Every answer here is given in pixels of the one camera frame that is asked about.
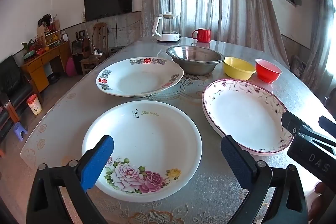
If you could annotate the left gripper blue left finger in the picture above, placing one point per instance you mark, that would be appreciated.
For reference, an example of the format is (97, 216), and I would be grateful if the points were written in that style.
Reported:
(46, 204)

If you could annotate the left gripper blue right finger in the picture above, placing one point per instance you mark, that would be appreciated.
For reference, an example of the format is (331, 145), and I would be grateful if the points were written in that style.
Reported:
(288, 203)

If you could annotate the red plastic bowl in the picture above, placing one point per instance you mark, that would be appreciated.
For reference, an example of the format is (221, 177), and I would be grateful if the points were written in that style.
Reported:
(266, 71)

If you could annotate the yellow plastic bowl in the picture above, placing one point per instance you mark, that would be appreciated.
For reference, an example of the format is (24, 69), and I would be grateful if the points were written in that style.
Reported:
(237, 68)

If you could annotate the white rose garden plate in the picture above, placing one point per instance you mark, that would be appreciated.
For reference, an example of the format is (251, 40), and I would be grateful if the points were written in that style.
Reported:
(157, 150)

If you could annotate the white plate red characters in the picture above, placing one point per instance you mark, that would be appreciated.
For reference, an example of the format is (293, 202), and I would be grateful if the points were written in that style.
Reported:
(139, 77)

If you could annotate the stainless steel bowl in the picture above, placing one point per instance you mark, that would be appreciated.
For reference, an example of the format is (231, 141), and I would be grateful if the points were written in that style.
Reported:
(195, 60)

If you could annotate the right hand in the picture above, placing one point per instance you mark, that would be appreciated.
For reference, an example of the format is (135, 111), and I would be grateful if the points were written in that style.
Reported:
(322, 201)

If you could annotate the white plate purple floral rim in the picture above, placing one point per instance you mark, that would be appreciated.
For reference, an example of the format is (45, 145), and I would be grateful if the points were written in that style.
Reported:
(249, 113)

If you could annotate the purple plastic stool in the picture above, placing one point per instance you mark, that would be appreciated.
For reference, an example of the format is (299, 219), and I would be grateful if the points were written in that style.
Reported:
(20, 131)

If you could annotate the white red trash bin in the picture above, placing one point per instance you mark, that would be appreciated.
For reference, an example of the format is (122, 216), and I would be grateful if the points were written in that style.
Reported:
(34, 104)

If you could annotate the black armchair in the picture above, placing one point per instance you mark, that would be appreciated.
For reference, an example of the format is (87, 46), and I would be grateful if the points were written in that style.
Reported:
(13, 82)

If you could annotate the orange wooden cabinet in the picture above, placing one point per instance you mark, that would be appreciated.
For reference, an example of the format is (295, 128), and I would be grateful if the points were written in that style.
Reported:
(56, 57)

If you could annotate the side window curtain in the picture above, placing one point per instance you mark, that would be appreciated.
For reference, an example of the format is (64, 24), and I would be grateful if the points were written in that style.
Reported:
(320, 41)

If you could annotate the red mug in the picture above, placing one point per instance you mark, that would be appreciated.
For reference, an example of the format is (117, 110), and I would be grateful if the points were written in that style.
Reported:
(202, 35)

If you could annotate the wooden chair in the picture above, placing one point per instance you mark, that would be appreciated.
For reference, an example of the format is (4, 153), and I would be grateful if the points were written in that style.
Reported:
(99, 48)

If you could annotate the white glass electric kettle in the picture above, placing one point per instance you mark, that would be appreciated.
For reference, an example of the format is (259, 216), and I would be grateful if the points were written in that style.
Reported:
(166, 28)

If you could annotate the black wall television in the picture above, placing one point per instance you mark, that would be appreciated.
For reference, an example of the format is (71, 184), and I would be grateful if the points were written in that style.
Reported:
(96, 9)

